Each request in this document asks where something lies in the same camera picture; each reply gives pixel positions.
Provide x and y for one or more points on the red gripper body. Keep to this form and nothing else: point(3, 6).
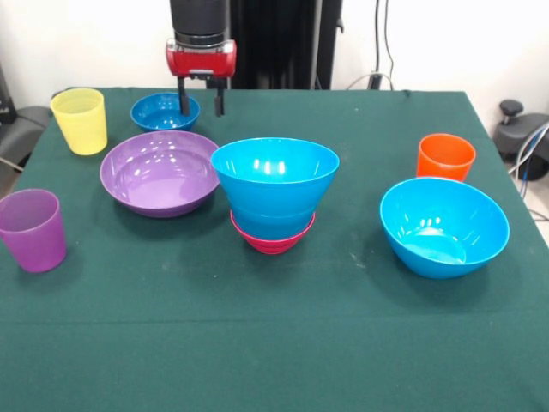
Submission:
point(201, 62)

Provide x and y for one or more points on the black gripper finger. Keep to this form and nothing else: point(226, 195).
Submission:
point(219, 101)
point(184, 96)

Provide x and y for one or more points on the small dark blue bowl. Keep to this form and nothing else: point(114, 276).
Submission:
point(163, 116)

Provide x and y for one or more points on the wide purple bowl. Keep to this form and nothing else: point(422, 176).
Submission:
point(154, 180)

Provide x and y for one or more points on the large blue bowl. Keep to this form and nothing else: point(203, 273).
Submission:
point(444, 232)
point(274, 171)

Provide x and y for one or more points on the translucent light blue bowl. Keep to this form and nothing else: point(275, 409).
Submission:
point(274, 225)

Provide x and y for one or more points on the small red bowl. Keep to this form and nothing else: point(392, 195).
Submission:
point(270, 244)

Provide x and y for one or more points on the yellow cup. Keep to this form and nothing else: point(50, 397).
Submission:
point(81, 124)

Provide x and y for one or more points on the black power plug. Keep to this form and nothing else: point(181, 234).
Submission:
point(376, 80)

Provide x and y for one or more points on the grey padded chair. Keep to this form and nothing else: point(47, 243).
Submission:
point(19, 129)

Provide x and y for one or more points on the purple cup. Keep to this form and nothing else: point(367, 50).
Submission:
point(34, 236)

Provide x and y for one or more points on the dark green tablecloth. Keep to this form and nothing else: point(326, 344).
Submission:
point(266, 326)

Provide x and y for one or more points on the orange cup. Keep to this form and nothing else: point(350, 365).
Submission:
point(446, 161)

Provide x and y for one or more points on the dark grey chair base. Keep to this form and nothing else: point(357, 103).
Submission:
point(519, 137)

